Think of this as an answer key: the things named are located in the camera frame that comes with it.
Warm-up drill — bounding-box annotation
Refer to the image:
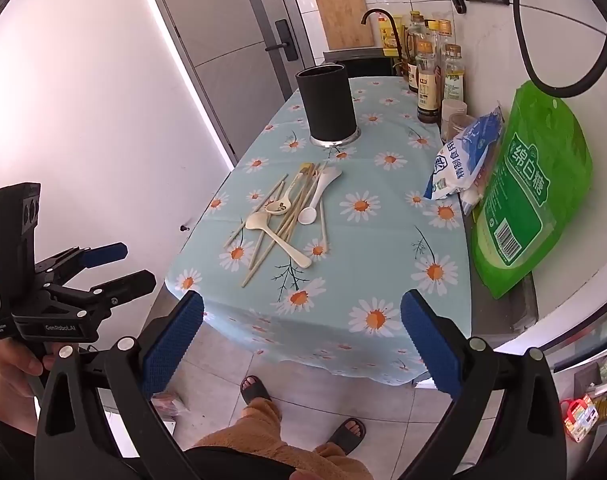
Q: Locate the green sugar bag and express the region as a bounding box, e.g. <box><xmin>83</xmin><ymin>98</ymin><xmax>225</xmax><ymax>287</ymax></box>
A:
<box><xmin>471</xmin><ymin>80</ymin><xmax>594</xmax><ymax>301</ymax></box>

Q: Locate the daisy print blue tablecloth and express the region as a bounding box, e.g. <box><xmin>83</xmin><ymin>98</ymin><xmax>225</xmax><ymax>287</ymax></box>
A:
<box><xmin>164</xmin><ymin>76</ymin><xmax>471</xmax><ymax>386</ymax></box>

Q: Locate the person's right leg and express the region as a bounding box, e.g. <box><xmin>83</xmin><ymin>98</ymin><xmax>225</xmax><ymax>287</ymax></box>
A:
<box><xmin>293</xmin><ymin>442</ymin><xmax>374</xmax><ymax>480</ymax></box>

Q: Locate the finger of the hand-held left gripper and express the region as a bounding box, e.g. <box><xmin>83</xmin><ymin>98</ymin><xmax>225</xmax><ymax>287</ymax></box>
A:
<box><xmin>33</xmin><ymin>242</ymin><xmax>129</xmax><ymax>286</ymax></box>
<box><xmin>46</xmin><ymin>269</ymin><xmax>157</xmax><ymax>328</ymax></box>

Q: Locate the person's left forearm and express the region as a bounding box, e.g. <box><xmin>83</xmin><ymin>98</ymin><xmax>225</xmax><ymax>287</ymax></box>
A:
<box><xmin>0</xmin><ymin>395</ymin><xmax>39</xmax><ymax>480</ymax></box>

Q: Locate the steel sink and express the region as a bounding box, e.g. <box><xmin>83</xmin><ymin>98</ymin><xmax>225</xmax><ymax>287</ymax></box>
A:
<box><xmin>323</xmin><ymin>49</ymin><xmax>399</xmax><ymax>78</ymax></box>

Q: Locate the black door handle lock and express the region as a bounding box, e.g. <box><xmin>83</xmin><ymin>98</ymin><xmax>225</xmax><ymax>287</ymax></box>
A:
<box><xmin>264</xmin><ymin>19</ymin><xmax>300</xmax><ymax>63</ymax></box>

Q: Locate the yellow plastic bottle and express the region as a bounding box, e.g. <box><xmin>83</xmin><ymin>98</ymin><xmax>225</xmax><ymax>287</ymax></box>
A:
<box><xmin>378</xmin><ymin>14</ymin><xmax>401</xmax><ymax>56</ymax></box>

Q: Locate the black cable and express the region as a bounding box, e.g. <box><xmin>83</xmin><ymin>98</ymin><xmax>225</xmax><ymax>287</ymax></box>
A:
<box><xmin>512</xmin><ymin>0</ymin><xmax>607</xmax><ymax>97</ymax></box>

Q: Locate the black faucet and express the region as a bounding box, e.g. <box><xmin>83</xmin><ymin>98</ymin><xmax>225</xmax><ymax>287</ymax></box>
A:
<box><xmin>361</xmin><ymin>8</ymin><xmax>404</xmax><ymax>58</ymax></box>

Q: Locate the person's leg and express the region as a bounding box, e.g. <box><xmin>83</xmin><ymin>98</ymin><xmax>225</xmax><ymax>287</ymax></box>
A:
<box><xmin>193</xmin><ymin>397</ymin><xmax>294</xmax><ymax>466</ymax></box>
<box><xmin>293</xmin><ymin>442</ymin><xmax>374</xmax><ymax>480</ymax></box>

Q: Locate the soy sauce bottle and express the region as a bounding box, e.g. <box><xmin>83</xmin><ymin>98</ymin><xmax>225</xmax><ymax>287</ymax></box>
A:
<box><xmin>416</xmin><ymin>40</ymin><xmax>440</xmax><ymax>125</ymax></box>

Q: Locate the pile of wooden chopsticks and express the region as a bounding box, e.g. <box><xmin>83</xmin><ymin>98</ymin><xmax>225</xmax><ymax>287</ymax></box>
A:
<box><xmin>223</xmin><ymin>161</ymin><xmax>331</xmax><ymax>289</ymax></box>

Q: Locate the grey door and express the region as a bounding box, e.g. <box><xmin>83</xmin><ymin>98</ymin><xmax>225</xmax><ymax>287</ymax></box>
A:
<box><xmin>140</xmin><ymin>0</ymin><xmax>304</xmax><ymax>161</ymax></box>

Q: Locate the white and blue salt bag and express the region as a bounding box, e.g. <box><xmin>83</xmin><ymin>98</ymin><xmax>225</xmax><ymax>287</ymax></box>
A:
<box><xmin>424</xmin><ymin>102</ymin><xmax>507</xmax><ymax>201</ymax></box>

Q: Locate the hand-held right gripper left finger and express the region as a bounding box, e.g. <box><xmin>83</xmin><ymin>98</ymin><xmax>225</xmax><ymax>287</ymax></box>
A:
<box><xmin>33</xmin><ymin>290</ymin><xmax>206</xmax><ymax>480</ymax></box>

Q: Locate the wooden cutting board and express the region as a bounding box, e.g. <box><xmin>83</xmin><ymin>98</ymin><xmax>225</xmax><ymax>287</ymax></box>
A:
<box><xmin>313</xmin><ymin>0</ymin><xmax>375</xmax><ymax>51</ymax></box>

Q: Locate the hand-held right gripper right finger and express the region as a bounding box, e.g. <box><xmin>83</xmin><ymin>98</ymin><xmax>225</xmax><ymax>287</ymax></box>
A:
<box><xmin>400</xmin><ymin>289</ymin><xmax>568</xmax><ymax>480</ymax></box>

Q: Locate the person's left hand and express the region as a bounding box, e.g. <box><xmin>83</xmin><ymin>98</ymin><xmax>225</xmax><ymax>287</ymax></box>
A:
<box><xmin>0</xmin><ymin>341</ymin><xmax>59</xmax><ymax>403</ymax></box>

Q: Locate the person's left leg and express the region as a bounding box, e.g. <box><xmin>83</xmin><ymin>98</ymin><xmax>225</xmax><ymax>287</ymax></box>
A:
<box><xmin>193</xmin><ymin>397</ymin><xmax>294</xmax><ymax>466</ymax></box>

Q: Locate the patterned cream spoon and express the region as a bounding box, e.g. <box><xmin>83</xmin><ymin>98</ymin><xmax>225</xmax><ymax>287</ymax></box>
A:
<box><xmin>264</xmin><ymin>180</ymin><xmax>304</xmax><ymax>216</ymax></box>

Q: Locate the large cream spoon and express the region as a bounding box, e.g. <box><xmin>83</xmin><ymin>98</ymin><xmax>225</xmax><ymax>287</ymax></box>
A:
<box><xmin>244</xmin><ymin>211</ymin><xmax>313</xmax><ymax>269</ymax></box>

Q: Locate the black cylindrical utensil holder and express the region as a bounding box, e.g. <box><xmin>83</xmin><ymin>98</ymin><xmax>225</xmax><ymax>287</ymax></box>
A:
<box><xmin>296</xmin><ymin>63</ymin><xmax>361</xmax><ymax>148</ymax></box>

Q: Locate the green label oil bottle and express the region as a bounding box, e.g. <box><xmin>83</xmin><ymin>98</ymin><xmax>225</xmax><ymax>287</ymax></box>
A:
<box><xmin>442</xmin><ymin>44</ymin><xmax>467</xmax><ymax>103</ymax></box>

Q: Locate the red snack packet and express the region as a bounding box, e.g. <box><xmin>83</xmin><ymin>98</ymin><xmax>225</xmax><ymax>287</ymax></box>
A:
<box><xmin>561</xmin><ymin>395</ymin><xmax>599</xmax><ymax>443</ymax></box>

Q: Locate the black slipper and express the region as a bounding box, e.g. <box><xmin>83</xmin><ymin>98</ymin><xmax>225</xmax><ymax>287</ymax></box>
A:
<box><xmin>328</xmin><ymin>417</ymin><xmax>367</xmax><ymax>453</ymax></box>
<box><xmin>240</xmin><ymin>375</ymin><xmax>274</xmax><ymax>406</ymax></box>

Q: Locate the white spoon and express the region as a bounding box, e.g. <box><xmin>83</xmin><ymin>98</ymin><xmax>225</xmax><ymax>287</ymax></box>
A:
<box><xmin>297</xmin><ymin>166</ymin><xmax>343</xmax><ymax>226</ymax></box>

